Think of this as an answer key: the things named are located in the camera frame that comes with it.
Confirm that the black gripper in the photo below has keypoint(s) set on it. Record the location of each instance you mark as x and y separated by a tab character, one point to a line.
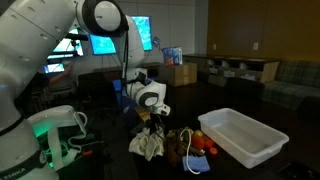
156	121

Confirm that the white terry towel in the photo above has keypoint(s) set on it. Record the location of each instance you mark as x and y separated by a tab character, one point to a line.
146	143

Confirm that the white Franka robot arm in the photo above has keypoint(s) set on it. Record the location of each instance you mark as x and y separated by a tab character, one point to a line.
26	50

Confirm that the tan wrist mounted box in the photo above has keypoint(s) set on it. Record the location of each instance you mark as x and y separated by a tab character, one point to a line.
142	114

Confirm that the brown plush toy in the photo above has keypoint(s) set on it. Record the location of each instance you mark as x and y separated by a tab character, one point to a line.
175	146

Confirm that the yellow ball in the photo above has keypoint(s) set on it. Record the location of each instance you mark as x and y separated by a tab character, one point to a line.
198	133

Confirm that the blue table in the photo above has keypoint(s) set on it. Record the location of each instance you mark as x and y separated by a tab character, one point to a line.
120	96

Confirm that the cardboard box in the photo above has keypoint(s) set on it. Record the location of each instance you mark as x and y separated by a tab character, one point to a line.
183	74

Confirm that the small orange toy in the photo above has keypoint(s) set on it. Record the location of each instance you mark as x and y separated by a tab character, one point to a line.
209	143

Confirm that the blue cloth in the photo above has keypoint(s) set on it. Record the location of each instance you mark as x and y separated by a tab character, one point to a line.
196	163

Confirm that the orange round cap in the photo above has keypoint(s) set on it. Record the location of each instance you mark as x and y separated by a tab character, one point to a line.
213	151

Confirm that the blue printed box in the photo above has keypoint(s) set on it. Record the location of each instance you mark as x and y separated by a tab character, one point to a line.
172	56

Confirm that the black office chair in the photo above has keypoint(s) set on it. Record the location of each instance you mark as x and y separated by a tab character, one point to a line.
93	88

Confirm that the white plastic bin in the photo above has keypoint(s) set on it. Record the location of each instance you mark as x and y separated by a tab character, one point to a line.
243	136

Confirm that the wooden cabinet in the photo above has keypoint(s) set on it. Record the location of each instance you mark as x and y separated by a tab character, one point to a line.
233	68

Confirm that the person in dark clothes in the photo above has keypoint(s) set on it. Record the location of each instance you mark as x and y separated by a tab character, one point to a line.
60	78

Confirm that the small lit monitor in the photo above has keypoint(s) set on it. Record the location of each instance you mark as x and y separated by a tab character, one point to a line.
55	68

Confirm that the wide green-lit monitor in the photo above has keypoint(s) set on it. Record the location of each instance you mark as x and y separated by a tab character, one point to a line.
66	46

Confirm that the plaid sofa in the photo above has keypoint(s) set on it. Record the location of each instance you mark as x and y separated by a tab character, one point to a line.
293	83

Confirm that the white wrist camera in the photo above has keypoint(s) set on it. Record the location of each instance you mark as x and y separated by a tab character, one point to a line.
160	109

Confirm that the large wall monitor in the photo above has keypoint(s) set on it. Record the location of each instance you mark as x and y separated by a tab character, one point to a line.
141	33

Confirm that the black camera on tripod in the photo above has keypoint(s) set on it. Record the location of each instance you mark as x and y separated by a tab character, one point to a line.
76	37

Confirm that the white wall outlet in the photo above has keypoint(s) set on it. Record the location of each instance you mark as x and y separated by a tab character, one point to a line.
255	46

